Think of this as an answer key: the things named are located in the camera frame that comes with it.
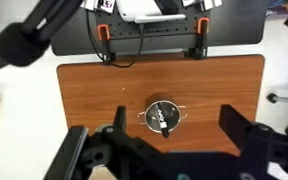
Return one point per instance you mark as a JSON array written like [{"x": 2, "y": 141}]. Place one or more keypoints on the black and white marker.
[{"x": 160, "y": 117}]

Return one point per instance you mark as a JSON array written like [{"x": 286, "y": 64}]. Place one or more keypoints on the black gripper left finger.
[{"x": 119, "y": 117}]

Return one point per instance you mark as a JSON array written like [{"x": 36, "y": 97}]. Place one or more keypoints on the white VR headset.
[{"x": 137, "y": 8}]

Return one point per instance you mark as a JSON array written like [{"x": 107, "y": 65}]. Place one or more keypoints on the grey stand leg black foot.
[{"x": 284, "y": 99}]

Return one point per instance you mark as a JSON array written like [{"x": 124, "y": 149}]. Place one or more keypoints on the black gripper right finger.
[{"x": 232, "y": 121}]

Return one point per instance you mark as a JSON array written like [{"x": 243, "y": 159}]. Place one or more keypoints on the blue purple package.
[{"x": 284, "y": 6}]

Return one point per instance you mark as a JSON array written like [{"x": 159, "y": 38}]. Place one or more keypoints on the orange and black clamp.
[
  {"x": 103, "y": 31},
  {"x": 202, "y": 25}
]

